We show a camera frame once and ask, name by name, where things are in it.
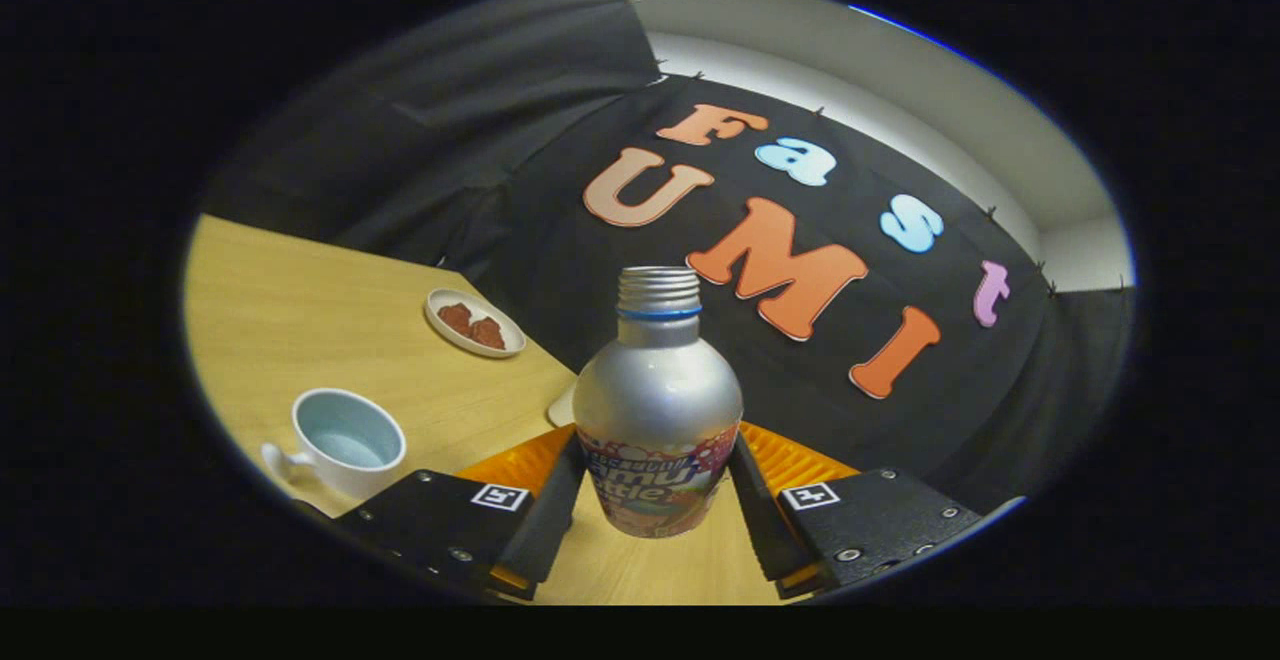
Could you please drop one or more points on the wooden table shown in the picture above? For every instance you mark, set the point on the wooden table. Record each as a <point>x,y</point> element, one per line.
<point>300,310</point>

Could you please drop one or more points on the silver juice bottle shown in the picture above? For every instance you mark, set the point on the silver juice bottle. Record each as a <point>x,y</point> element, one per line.
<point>655,395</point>

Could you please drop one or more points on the red food piece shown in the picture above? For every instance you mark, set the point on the red food piece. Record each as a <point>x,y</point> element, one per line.
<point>455,318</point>
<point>488,334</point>

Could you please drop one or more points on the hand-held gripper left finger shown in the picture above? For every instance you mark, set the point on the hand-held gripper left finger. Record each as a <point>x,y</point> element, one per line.
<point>550,520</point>

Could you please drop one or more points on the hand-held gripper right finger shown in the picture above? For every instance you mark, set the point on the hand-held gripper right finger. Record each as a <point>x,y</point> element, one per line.
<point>765,525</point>

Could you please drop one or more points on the white toaster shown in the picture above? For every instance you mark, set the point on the white toaster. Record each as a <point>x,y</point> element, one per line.
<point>563,407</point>

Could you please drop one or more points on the white cup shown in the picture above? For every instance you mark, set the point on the white cup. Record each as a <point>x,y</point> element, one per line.
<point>340,475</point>

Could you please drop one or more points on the white round plate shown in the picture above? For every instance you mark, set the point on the white round plate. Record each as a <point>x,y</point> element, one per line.
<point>445,330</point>

